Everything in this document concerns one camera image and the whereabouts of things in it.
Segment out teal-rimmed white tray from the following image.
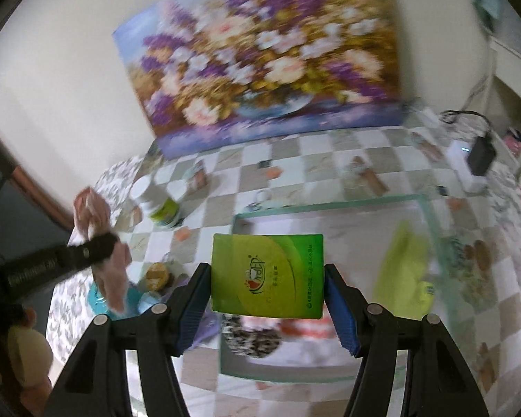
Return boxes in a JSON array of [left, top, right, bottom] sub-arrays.
[[217, 194, 444, 389]]

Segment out person's left hand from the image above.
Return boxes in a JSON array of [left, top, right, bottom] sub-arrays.
[[7, 308, 55, 397]]

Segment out teal plastic box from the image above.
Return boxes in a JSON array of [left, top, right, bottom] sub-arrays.
[[88, 280, 157, 319]]

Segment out leopard print scrunchie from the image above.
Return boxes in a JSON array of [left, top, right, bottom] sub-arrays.
[[221, 314, 283, 359]]

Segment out light green packets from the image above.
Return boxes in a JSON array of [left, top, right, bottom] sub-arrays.
[[373, 221, 437, 319]]

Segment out white power strip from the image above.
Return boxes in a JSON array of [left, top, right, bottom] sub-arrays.
[[445, 138, 489, 194]]

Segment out green tissue packet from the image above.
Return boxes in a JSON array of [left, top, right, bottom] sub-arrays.
[[210, 233, 326, 319]]

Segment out white green-label pill bottle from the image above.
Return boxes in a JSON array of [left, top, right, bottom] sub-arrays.
[[130, 178, 184, 229]]

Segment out yellow round case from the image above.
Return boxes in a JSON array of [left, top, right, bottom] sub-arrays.
[[144, 262, 173, 293]]

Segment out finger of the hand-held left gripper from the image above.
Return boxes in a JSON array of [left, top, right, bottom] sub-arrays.
[[67, 232, 119, 272]]

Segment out pale pink ruffled cloth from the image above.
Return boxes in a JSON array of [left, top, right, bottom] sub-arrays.
[[73, 187, 133, 316]]

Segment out dark window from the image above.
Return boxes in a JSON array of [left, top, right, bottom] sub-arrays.
[[0, 108, 76, 265]]

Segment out white chair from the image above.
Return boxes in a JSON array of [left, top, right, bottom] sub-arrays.
[[482, 30, 521, 192]]

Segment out black charger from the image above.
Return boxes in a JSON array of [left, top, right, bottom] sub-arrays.
[[466, 134, 498, 175]]

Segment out black cable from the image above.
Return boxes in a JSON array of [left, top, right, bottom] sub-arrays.
[[440, 110, 493, 137]]

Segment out flower painting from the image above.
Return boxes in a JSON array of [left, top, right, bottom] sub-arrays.
[[112, 0, 404, 160]]

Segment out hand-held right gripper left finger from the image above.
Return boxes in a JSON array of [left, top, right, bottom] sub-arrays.
[[43, 262, 213, 417]]

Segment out teal cloth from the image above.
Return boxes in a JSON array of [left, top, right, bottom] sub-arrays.
[[471, 0, 502, 31]]

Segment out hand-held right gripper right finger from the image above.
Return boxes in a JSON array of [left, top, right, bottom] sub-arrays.
[[325, 263, 489, 417]]

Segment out grey leaf-print tablecloth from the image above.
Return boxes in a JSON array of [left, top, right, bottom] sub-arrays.
[[46, 154, 521, 400]]

